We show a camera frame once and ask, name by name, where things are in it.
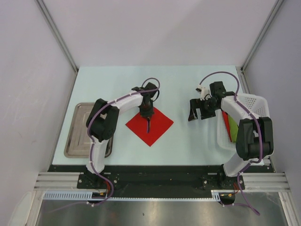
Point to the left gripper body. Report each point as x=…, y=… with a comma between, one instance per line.
x=149, y=104

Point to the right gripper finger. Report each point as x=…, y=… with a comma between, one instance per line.
x=194, y=105
x=207, y=113

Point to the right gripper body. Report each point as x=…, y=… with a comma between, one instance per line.
x=208, y=103

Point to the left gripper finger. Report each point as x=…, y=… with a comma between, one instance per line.
x=143, y=113
x=151, y=112

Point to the red paper napkin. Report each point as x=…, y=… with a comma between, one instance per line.
x=159, y=124

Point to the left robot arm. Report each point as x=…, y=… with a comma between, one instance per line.
x=102, y=121

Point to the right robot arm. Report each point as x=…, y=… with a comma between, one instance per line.
x=255, y=132

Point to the red napkin in basket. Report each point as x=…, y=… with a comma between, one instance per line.
x=227, y=124

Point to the green rolled napkin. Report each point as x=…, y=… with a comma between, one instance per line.
x=233, y=129

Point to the white plastic basket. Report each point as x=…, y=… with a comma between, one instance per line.
x=257, y=105

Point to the metal tray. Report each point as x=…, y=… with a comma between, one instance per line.
x=78, y=142

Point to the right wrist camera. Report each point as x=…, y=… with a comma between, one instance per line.
x=203, y=91

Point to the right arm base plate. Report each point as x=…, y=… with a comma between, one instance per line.
x=221, y=182

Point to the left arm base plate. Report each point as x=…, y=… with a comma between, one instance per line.
x=93, y=181

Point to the aluminium frame rail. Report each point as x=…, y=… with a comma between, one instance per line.
x=254, y=182

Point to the white cable duct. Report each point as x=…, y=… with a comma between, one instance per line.
x=98, y=196

